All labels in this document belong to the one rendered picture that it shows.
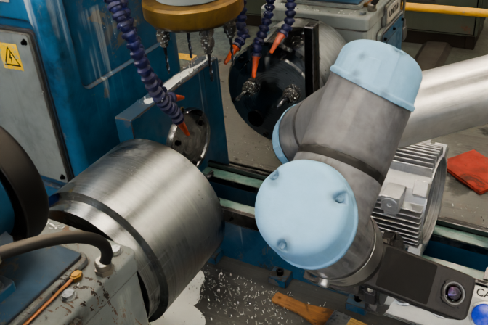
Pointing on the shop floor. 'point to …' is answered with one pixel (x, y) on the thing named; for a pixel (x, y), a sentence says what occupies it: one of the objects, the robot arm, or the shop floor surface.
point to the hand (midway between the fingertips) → (396, 284)
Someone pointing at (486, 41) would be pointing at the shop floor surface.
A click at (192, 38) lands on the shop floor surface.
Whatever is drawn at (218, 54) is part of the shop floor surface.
